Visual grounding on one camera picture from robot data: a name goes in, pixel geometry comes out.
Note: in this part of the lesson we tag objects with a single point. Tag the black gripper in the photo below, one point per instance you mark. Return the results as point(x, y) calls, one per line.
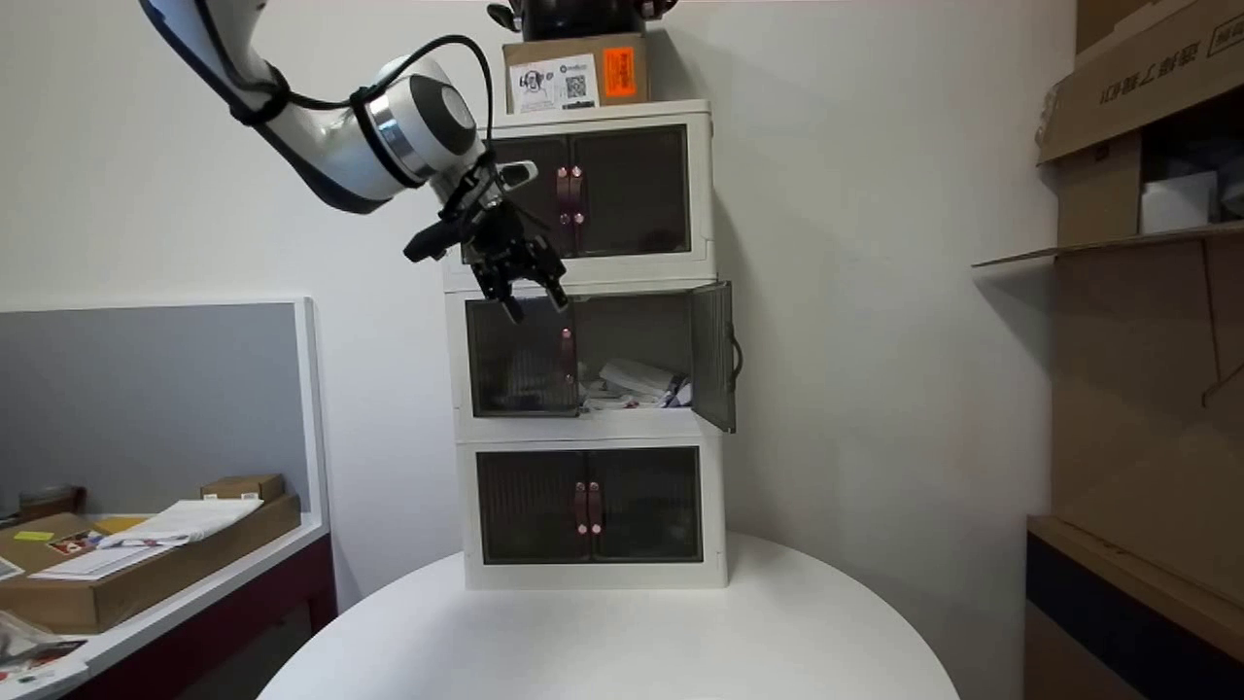
point(503, 226)

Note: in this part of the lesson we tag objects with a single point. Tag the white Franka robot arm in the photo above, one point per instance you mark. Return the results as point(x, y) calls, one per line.
point(352, 142)

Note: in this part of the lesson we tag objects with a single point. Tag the white stackable cabinet unit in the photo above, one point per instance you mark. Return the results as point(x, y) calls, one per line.
point(588, 575)
point(623, 273)
point(584, 429)

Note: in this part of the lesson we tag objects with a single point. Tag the wooden low cabinet dark front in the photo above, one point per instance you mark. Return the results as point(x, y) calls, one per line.
point(1129, 623)

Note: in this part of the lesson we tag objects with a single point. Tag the pile of white packets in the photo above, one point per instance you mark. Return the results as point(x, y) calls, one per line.
point(636, 387)

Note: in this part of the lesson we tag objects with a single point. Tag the cardboard box with orange sticker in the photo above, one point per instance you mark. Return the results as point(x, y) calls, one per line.
point(570, 78)

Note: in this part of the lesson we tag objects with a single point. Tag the black device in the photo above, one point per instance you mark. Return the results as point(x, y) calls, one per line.
point(570, 18)

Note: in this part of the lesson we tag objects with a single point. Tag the grey partition panel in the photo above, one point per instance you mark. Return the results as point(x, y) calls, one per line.
point(143, 392)

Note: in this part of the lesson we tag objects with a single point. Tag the white side counter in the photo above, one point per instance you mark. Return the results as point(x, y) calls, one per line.
point(195, 597)

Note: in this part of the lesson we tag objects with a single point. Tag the white paper sheets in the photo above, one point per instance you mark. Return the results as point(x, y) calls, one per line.
point(143, 537)

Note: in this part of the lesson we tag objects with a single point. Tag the flat cardboard tray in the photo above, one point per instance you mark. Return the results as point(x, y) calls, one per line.
point(120, 588)

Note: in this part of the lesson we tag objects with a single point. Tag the small cardboard box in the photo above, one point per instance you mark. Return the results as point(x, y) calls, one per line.
point(1100, 195)

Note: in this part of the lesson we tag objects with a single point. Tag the small white box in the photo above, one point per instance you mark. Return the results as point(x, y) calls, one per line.
point(1179, 205)

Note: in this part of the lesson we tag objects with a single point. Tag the printed cardboard box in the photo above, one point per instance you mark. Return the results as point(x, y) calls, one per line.
point(1153, 70)

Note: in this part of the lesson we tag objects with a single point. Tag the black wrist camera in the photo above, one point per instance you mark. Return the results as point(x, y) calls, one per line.
point(432, 244)

